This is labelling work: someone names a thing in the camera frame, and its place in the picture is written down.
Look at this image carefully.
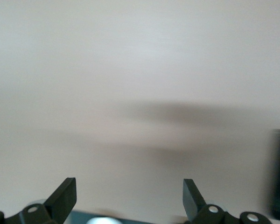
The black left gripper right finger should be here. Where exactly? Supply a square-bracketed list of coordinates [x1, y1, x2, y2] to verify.
[182, 178, 270, 224]

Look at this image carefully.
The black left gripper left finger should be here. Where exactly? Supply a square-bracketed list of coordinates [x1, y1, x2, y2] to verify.
[0, 177, 77, 224]

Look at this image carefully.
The white computer mouse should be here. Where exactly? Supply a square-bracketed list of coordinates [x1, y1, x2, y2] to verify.
[85, 216, 123, 224]

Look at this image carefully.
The black mouse pad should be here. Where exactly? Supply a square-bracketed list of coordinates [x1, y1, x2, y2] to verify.
[69, 209, 187, 224]

